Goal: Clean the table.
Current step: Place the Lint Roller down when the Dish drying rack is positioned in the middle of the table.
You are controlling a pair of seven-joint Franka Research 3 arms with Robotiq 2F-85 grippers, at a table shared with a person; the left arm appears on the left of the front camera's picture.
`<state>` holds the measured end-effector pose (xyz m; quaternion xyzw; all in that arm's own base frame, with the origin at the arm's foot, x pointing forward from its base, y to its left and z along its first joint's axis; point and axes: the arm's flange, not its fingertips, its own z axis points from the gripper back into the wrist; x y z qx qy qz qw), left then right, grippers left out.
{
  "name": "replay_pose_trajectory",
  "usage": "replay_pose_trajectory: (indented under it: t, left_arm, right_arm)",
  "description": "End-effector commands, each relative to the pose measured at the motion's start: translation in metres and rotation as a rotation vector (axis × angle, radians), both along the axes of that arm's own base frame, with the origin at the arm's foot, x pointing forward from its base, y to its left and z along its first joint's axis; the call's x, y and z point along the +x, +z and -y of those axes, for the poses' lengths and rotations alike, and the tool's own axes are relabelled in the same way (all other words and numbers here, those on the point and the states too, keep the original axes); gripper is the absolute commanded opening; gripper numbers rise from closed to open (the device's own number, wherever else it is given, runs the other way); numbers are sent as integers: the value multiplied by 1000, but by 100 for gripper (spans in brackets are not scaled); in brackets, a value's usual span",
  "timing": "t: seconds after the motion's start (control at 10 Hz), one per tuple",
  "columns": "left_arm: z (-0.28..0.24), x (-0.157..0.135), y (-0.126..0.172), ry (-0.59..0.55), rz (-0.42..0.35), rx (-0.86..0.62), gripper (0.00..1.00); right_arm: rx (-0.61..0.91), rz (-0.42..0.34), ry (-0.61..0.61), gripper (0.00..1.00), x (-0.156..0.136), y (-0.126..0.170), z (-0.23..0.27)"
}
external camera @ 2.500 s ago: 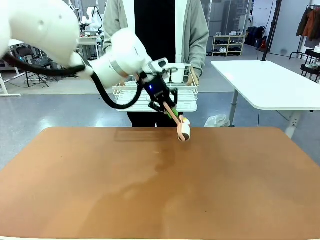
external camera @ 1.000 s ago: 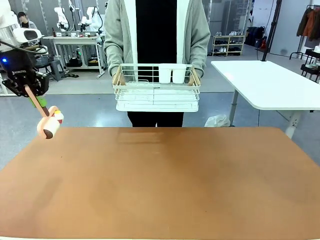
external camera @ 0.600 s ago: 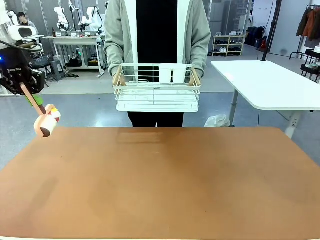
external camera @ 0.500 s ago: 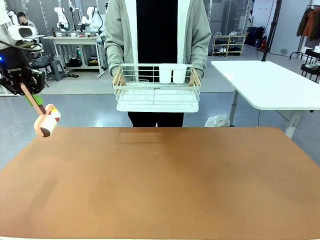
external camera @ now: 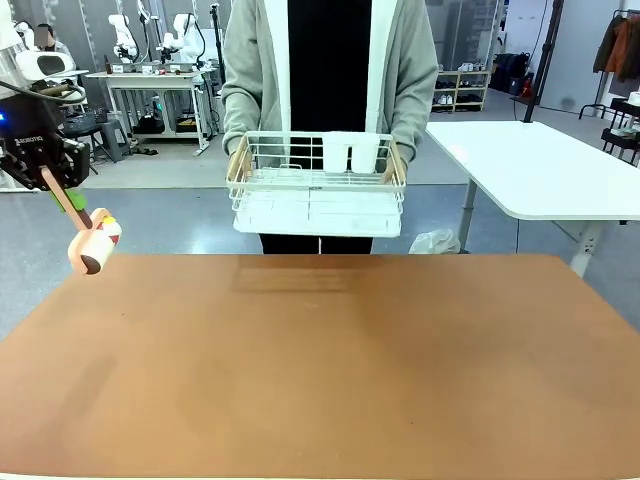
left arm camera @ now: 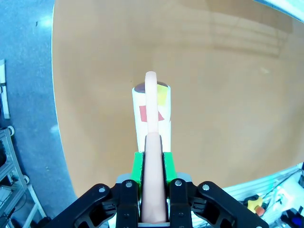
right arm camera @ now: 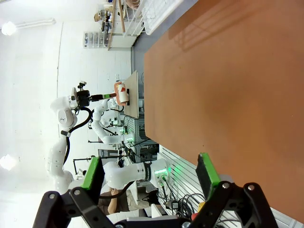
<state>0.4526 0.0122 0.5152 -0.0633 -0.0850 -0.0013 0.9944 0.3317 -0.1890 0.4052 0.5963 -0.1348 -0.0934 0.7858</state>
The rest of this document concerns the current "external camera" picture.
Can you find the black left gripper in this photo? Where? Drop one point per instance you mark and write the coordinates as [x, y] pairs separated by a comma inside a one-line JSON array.
[[32, 145]]

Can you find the pink lint roller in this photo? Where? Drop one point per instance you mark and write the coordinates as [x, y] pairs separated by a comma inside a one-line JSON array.
[[95, 247]]

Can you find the white plastic cutlery holder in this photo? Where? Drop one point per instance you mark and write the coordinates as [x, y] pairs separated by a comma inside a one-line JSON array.
[[336, 155]]

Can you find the person's right forearm grey sleeve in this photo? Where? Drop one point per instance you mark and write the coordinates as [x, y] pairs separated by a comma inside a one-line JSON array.
[[240, 110]]

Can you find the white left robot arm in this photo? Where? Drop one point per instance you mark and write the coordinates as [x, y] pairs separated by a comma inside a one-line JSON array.
[[45, 65]]

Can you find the person's left forearm grey sleeve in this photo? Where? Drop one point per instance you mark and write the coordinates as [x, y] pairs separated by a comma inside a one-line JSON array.
[[417, 115]]

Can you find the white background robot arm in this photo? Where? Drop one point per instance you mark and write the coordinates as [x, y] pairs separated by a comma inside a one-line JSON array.
[[22, 32], [122, 40], [185, 37]]

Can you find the person's right hand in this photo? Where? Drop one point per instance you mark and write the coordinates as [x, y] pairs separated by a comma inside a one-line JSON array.
[[242, 165]]

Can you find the person's left hand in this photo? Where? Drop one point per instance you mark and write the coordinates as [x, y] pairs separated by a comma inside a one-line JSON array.
[[395, 171]]

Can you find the black plastic crate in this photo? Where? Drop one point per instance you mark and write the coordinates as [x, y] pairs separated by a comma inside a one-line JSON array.
[[80, 122]]

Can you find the grey metal stool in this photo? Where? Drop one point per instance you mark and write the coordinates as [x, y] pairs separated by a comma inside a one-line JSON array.
[[111, 137]]

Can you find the seated background person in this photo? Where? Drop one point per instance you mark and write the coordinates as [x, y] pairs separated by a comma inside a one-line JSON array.
[[47, 37]]

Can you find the grey background workbench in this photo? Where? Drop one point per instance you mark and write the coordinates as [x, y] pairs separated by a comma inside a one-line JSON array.
[[150, 80]]

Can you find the person's torso grey cardigan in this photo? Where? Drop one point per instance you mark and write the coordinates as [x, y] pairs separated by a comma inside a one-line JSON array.
[[330, 75]]

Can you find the white plastic bag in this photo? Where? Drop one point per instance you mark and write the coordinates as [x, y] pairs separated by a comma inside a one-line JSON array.
[[436, 242]]

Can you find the wooden shoe rack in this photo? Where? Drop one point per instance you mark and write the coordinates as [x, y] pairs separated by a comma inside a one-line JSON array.
[[462, 90]]

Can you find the grey metal lockers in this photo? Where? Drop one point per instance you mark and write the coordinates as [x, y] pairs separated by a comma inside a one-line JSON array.
[[467, 30]]

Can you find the dark backpack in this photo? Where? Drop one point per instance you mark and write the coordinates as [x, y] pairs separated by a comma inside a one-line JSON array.
[[510, 70]]

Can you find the white adjustable table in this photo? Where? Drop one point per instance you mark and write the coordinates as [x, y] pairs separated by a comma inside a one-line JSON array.
[[540, 170]]

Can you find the black stand pole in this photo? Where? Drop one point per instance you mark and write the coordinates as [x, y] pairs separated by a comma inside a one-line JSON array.
[[542, 60]]

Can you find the black clothes rack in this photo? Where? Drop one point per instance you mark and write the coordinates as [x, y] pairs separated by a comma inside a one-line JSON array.
[[600, 107]]

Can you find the black utility cart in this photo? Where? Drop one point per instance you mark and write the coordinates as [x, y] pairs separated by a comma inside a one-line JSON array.
[[622, 130]]

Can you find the brown orange hanging jacket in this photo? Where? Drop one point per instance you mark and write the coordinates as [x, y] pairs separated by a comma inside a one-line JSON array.
[[620, 47]]

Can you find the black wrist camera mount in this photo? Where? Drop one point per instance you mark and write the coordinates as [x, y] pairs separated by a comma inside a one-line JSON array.
[[25, 112]]

